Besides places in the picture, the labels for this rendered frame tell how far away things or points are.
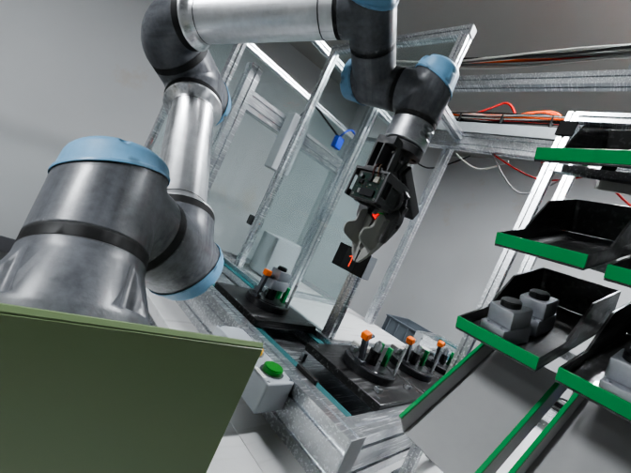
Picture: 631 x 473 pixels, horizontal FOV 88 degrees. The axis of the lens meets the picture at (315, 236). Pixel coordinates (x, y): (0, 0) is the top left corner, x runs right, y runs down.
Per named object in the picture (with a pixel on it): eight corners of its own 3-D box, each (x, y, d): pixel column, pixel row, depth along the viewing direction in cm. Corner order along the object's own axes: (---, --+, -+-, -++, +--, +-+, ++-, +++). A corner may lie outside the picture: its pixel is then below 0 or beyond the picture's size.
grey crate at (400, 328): (442, 385, 230) (456, 355, 229) (375, 338, 273) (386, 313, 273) (461, 382, 260) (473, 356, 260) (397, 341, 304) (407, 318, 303)
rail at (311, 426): (325, 497, 52) (354, 436, 51) (156, 276, 114) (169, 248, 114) (345, 488, 56) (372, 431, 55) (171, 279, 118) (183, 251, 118)
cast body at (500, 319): (500, 349, 51) (510, 309, 49) (477, 334, 55) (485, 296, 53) (536, 341, 54) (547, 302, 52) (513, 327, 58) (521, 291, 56)
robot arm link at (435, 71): (417, 74, 61) (463, 83, 58) (392, 128, 61) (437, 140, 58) (412, 46, 54) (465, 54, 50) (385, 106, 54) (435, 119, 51)
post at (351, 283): (328, 337, 98) (469, 33, 96) (321, 332, 100) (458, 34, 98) (333, 338, 100) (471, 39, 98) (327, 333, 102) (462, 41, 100)
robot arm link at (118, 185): (-19, 229, 30) (38, 129, 37) (92, 282, 42) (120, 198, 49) (96, 211, 29) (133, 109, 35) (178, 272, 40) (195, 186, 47)
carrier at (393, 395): (377, 414, 67) (402, 358, 66) (303, 349, 83) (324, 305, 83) (423, 404, 84) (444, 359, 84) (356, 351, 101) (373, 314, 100)
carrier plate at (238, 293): (253, 327, 83) (256, 318, 83) (213, 287, 100) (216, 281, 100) (314, 332, 100) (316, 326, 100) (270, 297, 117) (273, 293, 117)
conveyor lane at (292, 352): (328, 465, 59) (351, 415, 59) (173, 280, 118) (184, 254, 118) (399, 438, 80) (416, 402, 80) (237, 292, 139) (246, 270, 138)
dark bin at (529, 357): (534, 373, 46) (547, 327, 44) (454, 328, 57) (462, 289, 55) (608, 327, 61) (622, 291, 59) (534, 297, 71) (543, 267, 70)
